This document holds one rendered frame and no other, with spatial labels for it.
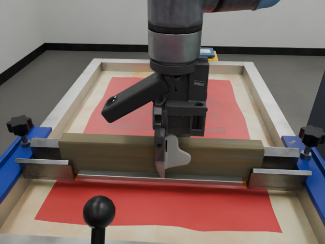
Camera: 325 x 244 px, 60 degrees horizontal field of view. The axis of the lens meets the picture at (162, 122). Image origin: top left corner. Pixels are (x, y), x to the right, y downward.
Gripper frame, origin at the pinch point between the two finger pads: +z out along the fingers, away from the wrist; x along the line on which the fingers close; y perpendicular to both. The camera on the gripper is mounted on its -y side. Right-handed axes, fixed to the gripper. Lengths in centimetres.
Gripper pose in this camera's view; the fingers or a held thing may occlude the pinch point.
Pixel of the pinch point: (159, 162)
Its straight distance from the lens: 52.4
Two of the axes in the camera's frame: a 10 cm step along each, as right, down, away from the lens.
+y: 10.0, 0.4, -0.5
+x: 0.7, -5.3, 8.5
